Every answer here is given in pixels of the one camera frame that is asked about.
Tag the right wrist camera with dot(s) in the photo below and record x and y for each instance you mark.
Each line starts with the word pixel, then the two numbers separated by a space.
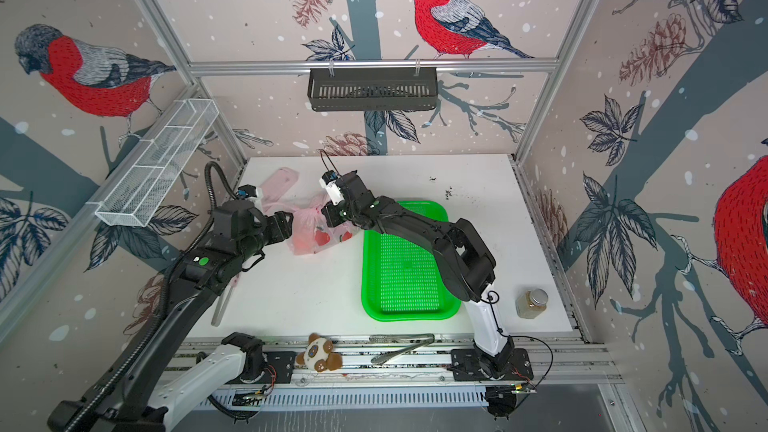
pixel 329 181

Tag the black hanging wall basket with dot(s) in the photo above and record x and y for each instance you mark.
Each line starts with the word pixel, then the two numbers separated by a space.
pixel 373 89

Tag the aluminium horizontal frame bar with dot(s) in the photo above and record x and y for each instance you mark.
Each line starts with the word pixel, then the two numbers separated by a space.
pixel 245 68

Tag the metal tongs on rail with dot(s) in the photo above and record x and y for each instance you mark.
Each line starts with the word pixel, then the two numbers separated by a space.
pixel 408 342

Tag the pink plastic bag with fruit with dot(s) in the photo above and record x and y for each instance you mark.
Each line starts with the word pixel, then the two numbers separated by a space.
pixel 311 233

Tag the green plastic basket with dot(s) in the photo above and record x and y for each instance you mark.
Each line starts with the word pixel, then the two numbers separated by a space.
pixel 401 282

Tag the panda plush toy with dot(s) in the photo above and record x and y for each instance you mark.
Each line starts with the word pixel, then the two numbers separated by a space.
pixel 319 355

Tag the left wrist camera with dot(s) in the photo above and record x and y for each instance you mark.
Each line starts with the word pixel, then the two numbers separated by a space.
pixel 249 192

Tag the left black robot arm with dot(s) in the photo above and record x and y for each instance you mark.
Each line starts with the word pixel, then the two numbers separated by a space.
pixel 120 399

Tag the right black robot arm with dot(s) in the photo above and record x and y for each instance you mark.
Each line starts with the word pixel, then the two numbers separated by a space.
pixel 465 263

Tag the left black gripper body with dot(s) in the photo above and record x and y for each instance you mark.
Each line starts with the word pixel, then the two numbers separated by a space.
pixel 273 229

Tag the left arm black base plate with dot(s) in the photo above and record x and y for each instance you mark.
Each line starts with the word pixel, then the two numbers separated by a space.
pixel 274 367

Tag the small glass jar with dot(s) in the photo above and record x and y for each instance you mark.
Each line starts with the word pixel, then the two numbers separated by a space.
pixel 531 303

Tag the white wire mesh shelf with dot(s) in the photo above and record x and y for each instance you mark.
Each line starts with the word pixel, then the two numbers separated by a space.
pixel 139 191

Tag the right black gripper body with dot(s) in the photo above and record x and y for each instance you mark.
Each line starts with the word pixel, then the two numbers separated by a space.
pixel 346 211

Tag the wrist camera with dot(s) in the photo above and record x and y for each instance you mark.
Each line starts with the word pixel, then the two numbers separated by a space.
pixel 329 181
pixel 249 192

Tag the pink handled utensil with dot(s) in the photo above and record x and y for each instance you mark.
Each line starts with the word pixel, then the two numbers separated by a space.
pixel 223 301

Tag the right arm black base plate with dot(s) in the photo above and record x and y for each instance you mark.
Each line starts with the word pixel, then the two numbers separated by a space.
pixel 473 365

